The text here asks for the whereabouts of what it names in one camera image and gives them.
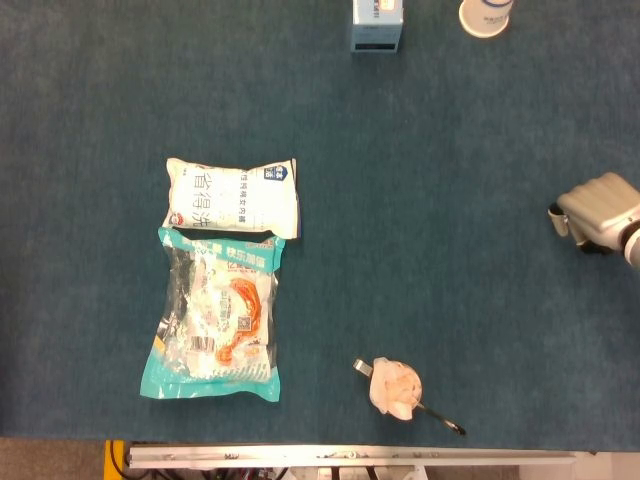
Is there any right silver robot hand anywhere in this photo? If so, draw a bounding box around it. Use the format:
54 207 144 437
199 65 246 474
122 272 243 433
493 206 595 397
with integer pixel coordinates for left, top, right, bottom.
547 172 640 255

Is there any yellow bracket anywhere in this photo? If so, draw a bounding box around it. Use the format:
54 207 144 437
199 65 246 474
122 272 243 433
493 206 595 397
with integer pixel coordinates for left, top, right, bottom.
103 439 130 480

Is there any white detergent refill pouch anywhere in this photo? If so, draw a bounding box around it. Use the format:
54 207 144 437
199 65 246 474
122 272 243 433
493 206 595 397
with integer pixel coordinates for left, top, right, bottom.
162 157 304 241

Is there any white paper cup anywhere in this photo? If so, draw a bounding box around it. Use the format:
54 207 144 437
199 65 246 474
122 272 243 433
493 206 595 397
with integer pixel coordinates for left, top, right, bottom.
458 0 515 39

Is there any aluminium frame rail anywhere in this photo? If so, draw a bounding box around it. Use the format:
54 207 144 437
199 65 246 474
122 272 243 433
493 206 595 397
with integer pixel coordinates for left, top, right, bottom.
124 444 577 470

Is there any light blue carton box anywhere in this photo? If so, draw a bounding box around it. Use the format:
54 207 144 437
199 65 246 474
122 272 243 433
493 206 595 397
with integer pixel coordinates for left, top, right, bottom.
349 0 405 55

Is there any teal clear snack bag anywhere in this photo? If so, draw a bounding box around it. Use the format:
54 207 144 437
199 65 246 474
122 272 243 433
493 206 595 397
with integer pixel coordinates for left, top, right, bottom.
139 227 287 403

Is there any black cable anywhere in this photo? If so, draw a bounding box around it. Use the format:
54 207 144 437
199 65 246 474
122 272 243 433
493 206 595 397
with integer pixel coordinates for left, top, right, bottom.
110 440 127 477

